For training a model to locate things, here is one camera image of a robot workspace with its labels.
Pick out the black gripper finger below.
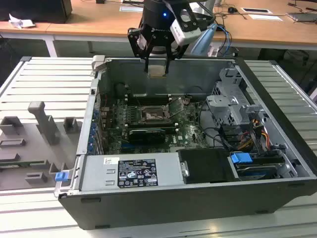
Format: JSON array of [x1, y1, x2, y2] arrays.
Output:
[[128, 27, 153, 73], [165, 42, 186, 74]]

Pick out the CPU with silver top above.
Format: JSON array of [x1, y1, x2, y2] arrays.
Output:
[[147, 64, 167, 79]]

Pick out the metal CPU socket cover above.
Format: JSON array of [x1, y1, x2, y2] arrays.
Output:
[[166, 98, 186, 119]]

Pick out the white plastic holder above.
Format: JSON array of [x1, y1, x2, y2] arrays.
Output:
[[207, 45, 221, 57]]

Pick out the green motherboard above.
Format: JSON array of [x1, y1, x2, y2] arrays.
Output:
[[104, 95, 211, 154]]

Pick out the grey metal drive cage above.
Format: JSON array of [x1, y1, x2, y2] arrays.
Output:
[[205, 68, 268, 127]]

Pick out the black graphics card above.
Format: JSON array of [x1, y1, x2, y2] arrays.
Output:
[[107, 126, 166, 145]]

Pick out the wooden desk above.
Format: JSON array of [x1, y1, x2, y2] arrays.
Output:
[[47, 0, 317, 50], [0, 4, 75, 58]]

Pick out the black monitor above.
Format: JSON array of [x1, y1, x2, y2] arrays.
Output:
[[0, 0, 73, 24]]

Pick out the white paper sheet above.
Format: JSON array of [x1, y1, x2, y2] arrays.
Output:
[[249, 13, 284, 22]]

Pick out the crumpled white paper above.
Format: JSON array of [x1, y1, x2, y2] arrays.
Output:
[[8, 13, 35, 29]]

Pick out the hard disk in blue carrier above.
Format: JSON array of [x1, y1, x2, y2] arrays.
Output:
[[229, 152, 285, 180]]

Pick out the grey power supply unit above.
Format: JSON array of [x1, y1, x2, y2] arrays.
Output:
[[79, 152, 185, 191]]

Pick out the grey laptop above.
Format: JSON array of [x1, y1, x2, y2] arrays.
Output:
[[287, 11, 317, 24]]

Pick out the dark grey PC case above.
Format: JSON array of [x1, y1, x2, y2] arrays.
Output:
[[57, 56, 317, 231]]

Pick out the grey parts rack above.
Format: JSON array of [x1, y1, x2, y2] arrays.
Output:
[[0, 101, 84, 191]]

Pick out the green RAM stick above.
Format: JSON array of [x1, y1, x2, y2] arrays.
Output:
[[0, 160, 47, 167]]

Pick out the white desk cable panel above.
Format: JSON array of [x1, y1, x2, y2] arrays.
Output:
[[119, 5, 144, 12], [241, 7, 270, 14]]

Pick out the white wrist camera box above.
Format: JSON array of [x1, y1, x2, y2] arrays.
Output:
[[169, 8, 201, 47]]

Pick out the grey case handle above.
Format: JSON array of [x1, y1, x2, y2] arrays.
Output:
[[91, 55, 107, 72]]

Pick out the blue cable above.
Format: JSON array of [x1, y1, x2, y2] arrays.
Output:
[[217, 24, 232, 58]]

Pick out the yellow red power wires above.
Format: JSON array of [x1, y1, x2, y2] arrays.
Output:
[[252, 119, 271, 149]]

